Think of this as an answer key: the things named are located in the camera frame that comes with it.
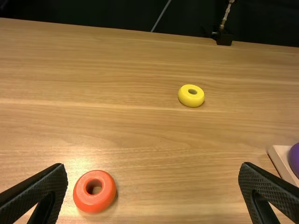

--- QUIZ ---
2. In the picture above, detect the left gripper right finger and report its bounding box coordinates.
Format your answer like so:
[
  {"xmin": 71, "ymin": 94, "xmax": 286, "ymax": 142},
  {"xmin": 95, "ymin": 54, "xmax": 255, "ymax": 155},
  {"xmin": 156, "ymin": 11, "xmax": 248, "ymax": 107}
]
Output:
[{"xmin": 238, "ymin": 161, "xmax": 299, "ymax": 224}]

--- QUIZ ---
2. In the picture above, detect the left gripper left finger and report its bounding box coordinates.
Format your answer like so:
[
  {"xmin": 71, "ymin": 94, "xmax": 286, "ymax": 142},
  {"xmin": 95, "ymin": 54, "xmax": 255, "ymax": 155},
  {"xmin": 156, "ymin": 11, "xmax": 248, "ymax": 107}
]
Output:
[{"xmin": 0, "ymin": 163, "xmax": 69, "ymax": 224}]

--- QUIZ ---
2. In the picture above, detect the wooden peg base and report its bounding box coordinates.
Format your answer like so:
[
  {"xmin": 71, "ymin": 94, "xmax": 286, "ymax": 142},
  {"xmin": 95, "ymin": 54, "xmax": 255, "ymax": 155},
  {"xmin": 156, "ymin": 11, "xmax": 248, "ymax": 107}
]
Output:
[{"xmin": 267, "ymin": 144, "xmax": 299, "ymax": 182}]

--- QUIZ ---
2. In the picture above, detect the black clamp stand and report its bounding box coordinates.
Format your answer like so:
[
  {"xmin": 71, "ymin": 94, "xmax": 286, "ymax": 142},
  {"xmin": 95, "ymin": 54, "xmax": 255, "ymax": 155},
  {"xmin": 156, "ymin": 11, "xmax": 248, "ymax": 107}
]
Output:
[{"xmin": 201, "ymin": 0, "xmax": 235, "ymax": 46}]

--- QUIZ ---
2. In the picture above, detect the orange ring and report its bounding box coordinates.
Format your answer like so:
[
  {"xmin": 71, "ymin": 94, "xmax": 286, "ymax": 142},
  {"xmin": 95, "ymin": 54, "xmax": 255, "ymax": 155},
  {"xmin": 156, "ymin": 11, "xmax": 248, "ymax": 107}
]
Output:
[{"xmin": 72, "ymin": 170, "xmax": 117, "ymax": 214}]

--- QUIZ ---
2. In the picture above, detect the purple ring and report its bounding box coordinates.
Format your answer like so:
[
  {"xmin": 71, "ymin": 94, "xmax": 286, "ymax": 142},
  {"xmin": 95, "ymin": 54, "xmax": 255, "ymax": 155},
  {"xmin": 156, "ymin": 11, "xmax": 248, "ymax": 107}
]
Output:
[{"xmin": 287, "ymin": 142, "xmax": 299, "ymax": 178}]

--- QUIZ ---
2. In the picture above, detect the yellow ring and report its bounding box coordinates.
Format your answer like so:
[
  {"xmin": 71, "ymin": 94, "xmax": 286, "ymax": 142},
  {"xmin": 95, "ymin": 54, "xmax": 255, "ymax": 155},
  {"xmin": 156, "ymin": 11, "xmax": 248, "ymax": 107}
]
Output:
[{"xmin": 178, "ymin": 84, "xmax": 206, "ymax": 108}]

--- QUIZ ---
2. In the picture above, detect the grey cable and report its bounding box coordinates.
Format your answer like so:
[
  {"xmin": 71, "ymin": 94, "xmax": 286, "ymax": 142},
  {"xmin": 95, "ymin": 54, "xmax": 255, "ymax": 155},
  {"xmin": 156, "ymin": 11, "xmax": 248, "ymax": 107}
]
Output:
[{"xmin": 150, "ymin": 0, "xmax": 172, "ymax": 33}]

